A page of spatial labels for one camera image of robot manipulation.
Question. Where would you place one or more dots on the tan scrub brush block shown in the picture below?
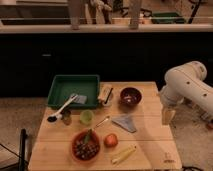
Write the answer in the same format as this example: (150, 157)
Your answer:
(105, 94)

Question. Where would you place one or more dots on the green bin in background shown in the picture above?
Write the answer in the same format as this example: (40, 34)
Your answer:
(167, 18)

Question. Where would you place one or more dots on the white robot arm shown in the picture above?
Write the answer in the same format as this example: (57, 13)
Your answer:
(185, 81)

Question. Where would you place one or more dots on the light green cup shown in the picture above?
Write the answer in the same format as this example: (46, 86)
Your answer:
(86, 117)

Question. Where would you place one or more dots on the grey triangular cloth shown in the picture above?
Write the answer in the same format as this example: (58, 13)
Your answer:
(125, 122)

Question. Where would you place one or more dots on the green plastic tray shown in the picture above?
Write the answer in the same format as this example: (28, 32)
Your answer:
(65, 85)

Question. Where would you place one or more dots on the dark purple bowl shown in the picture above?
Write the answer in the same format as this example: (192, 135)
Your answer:
(130, 97)

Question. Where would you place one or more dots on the black pole at left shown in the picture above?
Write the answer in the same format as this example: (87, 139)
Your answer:
(23, 136)

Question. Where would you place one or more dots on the grey sponge in tray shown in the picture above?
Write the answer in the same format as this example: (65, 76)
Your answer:
(80, 99)

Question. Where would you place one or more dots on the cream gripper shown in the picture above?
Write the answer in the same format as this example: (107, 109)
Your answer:
(167, 115)

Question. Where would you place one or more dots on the yellow banana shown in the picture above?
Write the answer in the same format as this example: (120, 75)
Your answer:
(123, 155)

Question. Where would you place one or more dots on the orange bowl with grapes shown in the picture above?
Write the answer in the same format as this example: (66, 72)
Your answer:
(85, 147)

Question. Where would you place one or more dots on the red orange tomato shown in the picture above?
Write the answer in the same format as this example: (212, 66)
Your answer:
(110, 140)

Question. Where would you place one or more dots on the metal spoon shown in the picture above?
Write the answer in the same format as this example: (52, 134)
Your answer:
(101, 122)

